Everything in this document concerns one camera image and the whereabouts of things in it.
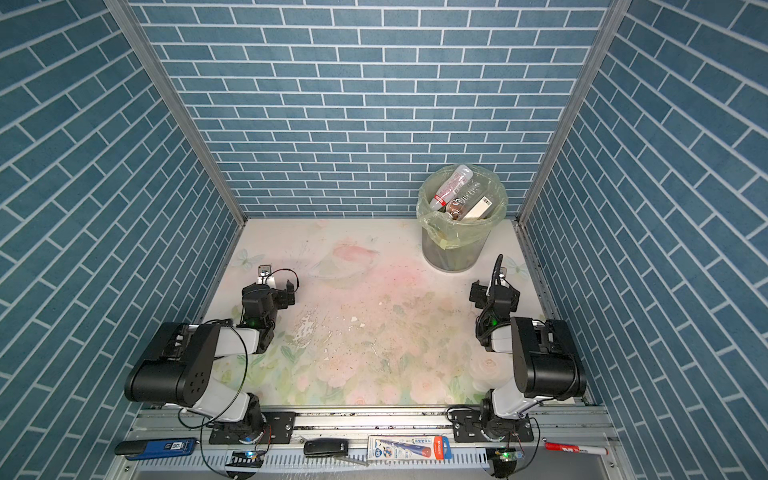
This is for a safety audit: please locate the clear crushed water bottle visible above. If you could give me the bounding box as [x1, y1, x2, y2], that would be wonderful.
[451, 179, 487, 207]

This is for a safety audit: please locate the pink label red cap bottle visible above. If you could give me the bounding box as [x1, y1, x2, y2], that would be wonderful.
[429, 165, 474, 211]

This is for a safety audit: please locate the blue black handheld device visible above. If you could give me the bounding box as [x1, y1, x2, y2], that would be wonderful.
[114, 438, 197, 461]

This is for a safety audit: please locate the green plastic bin liner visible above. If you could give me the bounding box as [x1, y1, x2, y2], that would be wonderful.
[416, 165, 508, 250]

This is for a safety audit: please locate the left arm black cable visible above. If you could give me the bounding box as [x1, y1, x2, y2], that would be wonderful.
[177, 267, 300, 480]

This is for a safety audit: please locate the aluminium front rail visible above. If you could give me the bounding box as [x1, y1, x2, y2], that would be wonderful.
[107, 403, 635, 479]

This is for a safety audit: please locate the grey mesh waste bin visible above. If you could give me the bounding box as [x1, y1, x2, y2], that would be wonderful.
[421, 230, 487, 272]

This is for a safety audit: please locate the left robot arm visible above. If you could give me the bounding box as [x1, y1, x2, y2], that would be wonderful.
[124, 276, 300, 430]

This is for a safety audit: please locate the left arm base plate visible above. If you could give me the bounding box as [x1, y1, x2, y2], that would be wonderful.
[209, 411, 296, 445]

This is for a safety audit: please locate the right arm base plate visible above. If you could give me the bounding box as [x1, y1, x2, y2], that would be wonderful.
[445, 406, 534, 443]

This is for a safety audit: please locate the red white marker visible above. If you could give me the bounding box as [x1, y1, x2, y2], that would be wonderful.
[545, 441, 608, 456]

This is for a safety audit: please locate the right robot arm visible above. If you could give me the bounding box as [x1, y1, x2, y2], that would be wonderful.
[469, 280, 587, 423]

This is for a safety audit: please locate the packaged pen blister card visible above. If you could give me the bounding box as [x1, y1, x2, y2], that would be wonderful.
[366, 435, 453, 462]

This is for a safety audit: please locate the brown coffee bottle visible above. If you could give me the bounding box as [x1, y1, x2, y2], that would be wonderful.
[445, 202, 469, 221]

